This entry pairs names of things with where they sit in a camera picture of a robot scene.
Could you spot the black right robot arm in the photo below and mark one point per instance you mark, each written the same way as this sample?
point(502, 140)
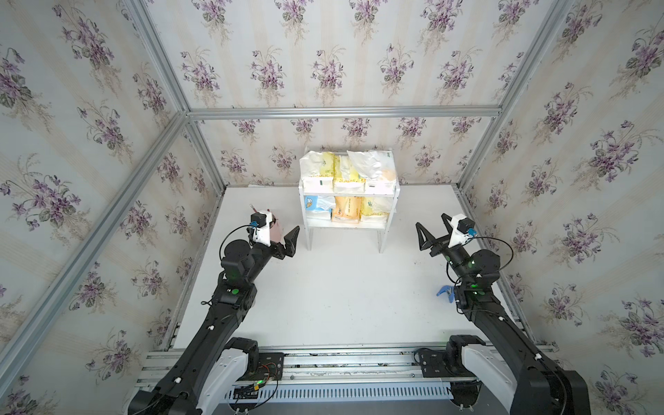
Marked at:
point(509, 364)

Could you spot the white yellow tissue pack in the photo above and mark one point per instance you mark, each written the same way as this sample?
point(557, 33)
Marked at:
point(317, 171)

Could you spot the white green tissue pack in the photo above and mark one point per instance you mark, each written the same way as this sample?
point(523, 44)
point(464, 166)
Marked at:
point(377, 168)

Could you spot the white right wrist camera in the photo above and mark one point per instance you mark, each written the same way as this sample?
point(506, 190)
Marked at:
point(462, 230)

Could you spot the orange tissue pack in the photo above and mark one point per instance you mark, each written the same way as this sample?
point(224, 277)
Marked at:
point(347, 209)

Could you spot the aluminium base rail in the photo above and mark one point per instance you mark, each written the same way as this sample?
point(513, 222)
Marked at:
point(327, 375)

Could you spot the yellow floral tissue pack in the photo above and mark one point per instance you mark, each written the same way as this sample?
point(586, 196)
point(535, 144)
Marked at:
point(346, 178)

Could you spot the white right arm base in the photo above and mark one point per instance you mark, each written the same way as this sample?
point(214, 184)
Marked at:
point(470, 354)

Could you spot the pink pen holder cup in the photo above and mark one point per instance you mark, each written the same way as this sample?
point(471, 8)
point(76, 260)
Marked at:
point(276, 233)

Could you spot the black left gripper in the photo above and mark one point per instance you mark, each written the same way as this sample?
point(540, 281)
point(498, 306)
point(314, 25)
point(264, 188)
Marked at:
point(284, 251)

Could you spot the blue plastic clip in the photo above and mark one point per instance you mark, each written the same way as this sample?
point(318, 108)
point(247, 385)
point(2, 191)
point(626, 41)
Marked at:
point(448, 291)

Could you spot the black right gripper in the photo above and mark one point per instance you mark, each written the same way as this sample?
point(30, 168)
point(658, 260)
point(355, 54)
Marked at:
point(441, 246)

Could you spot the white two-tier shelf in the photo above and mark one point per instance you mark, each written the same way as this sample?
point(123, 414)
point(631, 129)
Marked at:
point(381, 229)

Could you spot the yellow lower tissue pack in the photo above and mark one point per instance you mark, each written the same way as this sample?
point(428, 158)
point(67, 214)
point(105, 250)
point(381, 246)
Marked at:
point(376, 209)

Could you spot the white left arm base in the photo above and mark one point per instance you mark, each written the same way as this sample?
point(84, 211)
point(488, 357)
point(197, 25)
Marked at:
point(237, 357)

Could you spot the blue cartoon tissue pack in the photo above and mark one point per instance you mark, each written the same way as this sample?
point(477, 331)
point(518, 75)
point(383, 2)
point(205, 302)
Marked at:
point(319, 207)

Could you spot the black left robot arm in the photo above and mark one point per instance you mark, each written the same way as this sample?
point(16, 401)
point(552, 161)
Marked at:
point(215, 359)

